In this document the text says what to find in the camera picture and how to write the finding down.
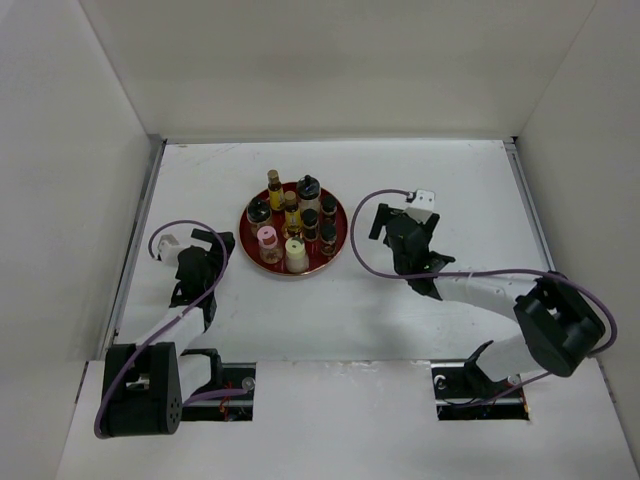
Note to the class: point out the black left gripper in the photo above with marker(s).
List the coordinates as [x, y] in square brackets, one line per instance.
[208, 238]

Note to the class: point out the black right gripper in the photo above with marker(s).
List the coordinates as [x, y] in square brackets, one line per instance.
[384, 214]

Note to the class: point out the black cap spice bottle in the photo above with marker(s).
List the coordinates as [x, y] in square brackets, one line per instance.
[310, 225]
[329, 209]
[328, 236]

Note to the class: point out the black grinder spice jar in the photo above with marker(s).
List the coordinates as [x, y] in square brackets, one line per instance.
[308, 191]
[258, 214]

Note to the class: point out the pink cap spice jar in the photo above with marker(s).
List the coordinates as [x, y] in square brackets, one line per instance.
[270, 250]

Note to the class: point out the yellow label sauce bottle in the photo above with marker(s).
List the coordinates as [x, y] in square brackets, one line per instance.
[275, 191]
[292, 226]

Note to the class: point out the yellow cap spice jar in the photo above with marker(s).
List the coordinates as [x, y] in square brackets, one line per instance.
[296, 257]

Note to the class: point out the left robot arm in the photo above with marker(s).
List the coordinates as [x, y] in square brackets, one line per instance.
[147, 383]

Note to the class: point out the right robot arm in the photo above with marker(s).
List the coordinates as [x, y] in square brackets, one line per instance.
[558, 328]

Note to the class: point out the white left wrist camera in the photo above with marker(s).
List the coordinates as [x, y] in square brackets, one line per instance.
[168, 249]

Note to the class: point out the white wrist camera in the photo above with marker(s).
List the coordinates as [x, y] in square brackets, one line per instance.
[420, 205]
[168, 249]

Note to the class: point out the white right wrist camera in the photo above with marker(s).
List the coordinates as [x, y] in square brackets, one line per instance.
[420, 205]

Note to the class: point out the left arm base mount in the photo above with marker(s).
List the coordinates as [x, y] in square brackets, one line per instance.
[215, 385]

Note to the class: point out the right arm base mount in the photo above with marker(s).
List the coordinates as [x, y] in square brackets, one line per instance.
[463, 392]

